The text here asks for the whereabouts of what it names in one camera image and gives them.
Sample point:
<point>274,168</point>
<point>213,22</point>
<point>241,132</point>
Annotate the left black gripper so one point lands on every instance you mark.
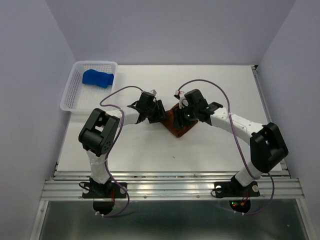
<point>160,114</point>

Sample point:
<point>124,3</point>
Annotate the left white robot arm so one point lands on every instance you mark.
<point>100,133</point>

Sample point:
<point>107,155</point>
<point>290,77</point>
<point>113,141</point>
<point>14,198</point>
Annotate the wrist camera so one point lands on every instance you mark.
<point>180,95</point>
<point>153,92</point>

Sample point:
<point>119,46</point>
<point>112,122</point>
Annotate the blue towel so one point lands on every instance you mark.
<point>97,78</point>

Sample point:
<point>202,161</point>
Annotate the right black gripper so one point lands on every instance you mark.
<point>180,123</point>

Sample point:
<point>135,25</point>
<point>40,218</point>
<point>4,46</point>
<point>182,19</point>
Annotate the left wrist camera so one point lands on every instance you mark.
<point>153,92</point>

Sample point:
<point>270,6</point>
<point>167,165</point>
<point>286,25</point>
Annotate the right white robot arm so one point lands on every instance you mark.
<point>267,146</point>

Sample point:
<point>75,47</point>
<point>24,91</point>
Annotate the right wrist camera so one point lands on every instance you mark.
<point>180,95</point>

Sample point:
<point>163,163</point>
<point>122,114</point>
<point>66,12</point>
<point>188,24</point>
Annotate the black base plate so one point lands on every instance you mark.
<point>232,189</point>
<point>115,192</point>

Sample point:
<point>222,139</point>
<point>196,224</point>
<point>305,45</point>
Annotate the white plastic basket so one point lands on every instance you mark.
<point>82,98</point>

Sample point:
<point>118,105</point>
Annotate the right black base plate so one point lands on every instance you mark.
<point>232,189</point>

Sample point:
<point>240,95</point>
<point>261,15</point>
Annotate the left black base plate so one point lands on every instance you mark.
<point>115,192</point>

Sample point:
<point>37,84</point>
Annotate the aluminium rail frame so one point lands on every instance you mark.
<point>170,199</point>

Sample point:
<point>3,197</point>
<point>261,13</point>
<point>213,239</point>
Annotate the brown towel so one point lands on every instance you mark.
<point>178,129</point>

